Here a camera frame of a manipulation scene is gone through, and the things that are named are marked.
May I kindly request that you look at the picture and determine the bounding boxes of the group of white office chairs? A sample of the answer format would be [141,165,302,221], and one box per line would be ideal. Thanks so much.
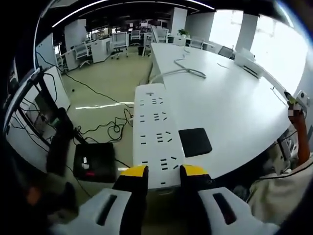
[56,28,235,69]

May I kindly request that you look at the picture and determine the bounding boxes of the black flat pad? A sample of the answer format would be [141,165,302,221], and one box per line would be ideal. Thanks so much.
[178,127,213,159]

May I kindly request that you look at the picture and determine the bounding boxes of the white table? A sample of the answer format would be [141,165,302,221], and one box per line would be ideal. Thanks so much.
[149,42,306,194]

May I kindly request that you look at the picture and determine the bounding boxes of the tangled black floor cable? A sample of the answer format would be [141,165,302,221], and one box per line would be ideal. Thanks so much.
[73,107,134,144]

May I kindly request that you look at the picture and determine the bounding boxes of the straight ceiling light strip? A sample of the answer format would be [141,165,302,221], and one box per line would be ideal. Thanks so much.
[52,0,216,27]

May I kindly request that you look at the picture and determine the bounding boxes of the white power cable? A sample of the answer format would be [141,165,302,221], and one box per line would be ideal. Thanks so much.
[149,52,207,84]

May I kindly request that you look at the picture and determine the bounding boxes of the white desk with black frame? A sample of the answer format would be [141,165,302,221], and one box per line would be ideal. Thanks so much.
[3,66,72,169]

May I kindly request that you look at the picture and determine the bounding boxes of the white power strip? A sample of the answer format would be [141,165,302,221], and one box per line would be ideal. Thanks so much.
[133,82,187,195]

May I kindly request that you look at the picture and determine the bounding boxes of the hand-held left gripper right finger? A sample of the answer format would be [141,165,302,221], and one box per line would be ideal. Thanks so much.
[179,164,281,235]

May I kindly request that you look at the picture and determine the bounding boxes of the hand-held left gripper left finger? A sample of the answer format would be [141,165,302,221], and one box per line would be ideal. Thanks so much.
[50,165,150,235]

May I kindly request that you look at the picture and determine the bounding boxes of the white cabinet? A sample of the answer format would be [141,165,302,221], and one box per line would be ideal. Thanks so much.
[92,38,111,64]

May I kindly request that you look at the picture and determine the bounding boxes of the dark chair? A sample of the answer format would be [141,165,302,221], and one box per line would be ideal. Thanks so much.
[45,107,75,177]

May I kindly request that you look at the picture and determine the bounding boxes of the black floor case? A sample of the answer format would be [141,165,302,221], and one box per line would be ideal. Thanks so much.
[72,142,117,183]

